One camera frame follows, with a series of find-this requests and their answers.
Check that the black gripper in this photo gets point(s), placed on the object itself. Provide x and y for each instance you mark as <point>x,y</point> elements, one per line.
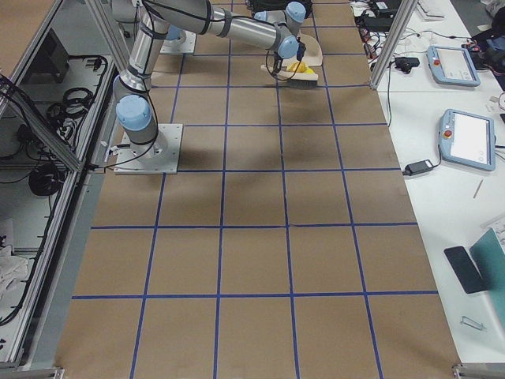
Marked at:
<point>277,63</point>

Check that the beige plastic dustpan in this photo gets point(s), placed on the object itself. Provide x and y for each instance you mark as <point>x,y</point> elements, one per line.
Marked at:
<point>313,54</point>

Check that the yellow sponge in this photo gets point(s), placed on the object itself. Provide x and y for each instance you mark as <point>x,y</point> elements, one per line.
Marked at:
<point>300,67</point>

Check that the beige hand brush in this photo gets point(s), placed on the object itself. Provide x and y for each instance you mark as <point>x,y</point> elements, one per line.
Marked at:
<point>294,80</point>

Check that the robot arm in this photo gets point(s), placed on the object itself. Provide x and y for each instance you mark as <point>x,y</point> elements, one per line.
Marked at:
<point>275,31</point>

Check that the upper teach pendant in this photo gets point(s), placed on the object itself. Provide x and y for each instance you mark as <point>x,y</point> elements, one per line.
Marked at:
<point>452,65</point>

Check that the teach pendant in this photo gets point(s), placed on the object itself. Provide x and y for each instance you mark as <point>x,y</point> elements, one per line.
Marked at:
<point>452,65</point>
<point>467,139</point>

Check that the black power brick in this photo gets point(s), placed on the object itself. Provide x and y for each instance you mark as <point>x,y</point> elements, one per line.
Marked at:
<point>419,167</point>

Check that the lower teach pendant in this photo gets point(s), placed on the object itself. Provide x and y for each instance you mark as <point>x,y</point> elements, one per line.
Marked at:
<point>467,139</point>

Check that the teal notebook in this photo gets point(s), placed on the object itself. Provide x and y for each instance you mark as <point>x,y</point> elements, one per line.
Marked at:
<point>488,254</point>

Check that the black smartphone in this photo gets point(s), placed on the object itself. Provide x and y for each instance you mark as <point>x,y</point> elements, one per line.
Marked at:
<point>465,270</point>

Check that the metal clip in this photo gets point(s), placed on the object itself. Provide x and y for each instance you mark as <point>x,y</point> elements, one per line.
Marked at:
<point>470,322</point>

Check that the white crumpled cloth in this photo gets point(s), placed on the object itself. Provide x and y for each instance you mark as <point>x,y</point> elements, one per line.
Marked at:
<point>14,269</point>

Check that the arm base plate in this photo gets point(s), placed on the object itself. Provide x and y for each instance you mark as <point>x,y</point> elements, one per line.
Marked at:
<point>179,41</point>
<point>162,157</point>

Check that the aluminium frame post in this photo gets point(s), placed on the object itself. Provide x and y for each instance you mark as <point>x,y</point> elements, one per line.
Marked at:
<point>398,27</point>

